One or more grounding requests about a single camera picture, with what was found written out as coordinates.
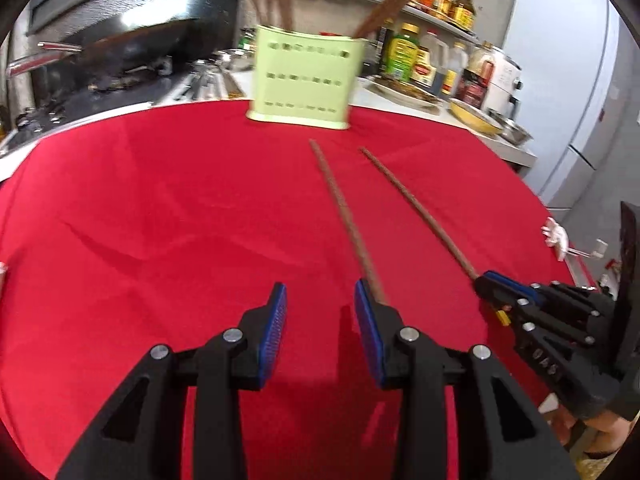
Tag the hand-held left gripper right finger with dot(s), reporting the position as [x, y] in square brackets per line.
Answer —
[369, 330]

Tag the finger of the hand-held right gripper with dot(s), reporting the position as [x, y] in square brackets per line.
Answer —
[500, 300]
[520, 290]

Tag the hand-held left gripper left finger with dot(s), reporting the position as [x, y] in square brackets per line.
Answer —
[272, 335]

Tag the green plastic utensil holder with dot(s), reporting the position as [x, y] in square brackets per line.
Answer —
[305, 60]

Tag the person's right hand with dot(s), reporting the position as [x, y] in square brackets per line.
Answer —
[612, 435]

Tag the white plastic object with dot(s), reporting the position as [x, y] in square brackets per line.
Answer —
[557, 237]

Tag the black panel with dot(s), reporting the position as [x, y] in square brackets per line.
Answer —
[631, 285]

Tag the red cloth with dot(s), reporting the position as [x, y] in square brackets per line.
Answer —
[175, 220]

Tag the yellow bowl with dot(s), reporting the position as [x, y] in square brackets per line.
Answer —
[475, 117]

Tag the white rice cooker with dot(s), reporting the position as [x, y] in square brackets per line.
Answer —
[505, 85]

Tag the white refrigerator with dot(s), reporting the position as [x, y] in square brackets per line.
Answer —
[565, 85]

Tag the clear bottle with yellow label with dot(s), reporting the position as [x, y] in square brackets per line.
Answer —
[454, 75]

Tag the white plate of food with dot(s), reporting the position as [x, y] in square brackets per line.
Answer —
[400, 92]

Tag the bundle of wooden chopsticks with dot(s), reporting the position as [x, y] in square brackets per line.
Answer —
[234, 85]

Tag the row of steel cutlery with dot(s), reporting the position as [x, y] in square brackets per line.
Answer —
[200, 85]

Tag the green plastic bottle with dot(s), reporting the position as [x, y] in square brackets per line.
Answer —
[404, 55]

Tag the steel bowl with sauce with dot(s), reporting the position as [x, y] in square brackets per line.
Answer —
[234, 60]

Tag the tall brown sauce bottle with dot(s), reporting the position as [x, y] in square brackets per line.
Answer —
[465, 7]

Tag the green-lidded jar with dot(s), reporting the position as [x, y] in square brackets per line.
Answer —
[246, 40]

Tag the steel gas stove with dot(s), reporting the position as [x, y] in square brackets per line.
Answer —
[75, 105]

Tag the steel wok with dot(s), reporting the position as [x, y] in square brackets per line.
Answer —
[130, 45]

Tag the white wall shelf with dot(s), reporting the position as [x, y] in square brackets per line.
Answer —
[440, 19]

